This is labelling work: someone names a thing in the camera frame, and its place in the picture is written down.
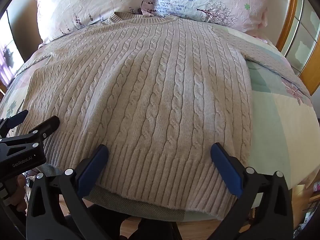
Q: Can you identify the beige cable-knit sweater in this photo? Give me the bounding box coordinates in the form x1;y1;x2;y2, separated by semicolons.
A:
15;12;299;221

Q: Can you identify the person's left hand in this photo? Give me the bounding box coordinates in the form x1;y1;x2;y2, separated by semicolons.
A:
4;174;28;214

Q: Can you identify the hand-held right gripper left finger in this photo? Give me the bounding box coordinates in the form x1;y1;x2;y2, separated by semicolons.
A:
26;144;109;240

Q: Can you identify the pink floral pillow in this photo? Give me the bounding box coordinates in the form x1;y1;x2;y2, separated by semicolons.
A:
141;0;279;37
34;0;148;44

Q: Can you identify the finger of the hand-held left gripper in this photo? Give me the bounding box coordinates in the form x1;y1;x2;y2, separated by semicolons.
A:
5;116;60;148
0;110;28;132

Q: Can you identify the patchwork floral bed sheet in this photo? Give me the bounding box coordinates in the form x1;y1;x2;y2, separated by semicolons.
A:
0;26;319;222

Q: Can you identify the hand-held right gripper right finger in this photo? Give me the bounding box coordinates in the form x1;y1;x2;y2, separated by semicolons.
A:
207;142;293;240

